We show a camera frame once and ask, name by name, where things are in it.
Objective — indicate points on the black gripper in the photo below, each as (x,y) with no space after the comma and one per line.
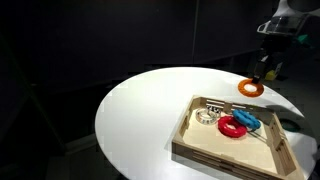
(276,48)

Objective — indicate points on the wooden slatted tray box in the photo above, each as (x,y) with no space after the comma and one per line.
(233,156)

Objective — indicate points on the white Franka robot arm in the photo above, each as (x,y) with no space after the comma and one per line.
(286,23)

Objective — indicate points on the yellow background object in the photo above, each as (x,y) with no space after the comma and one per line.
(271,75)

